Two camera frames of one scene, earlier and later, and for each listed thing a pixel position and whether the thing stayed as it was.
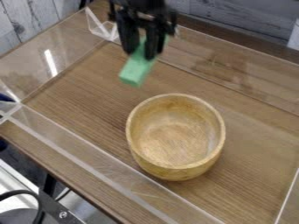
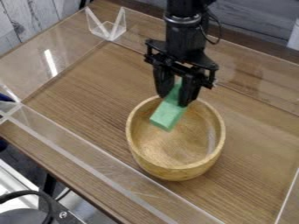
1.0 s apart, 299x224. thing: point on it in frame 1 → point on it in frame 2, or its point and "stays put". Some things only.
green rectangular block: (136, 65) → (171, 109)
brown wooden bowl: (175, 133) stays put
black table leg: (49, 185) stays put
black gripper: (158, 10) → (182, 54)
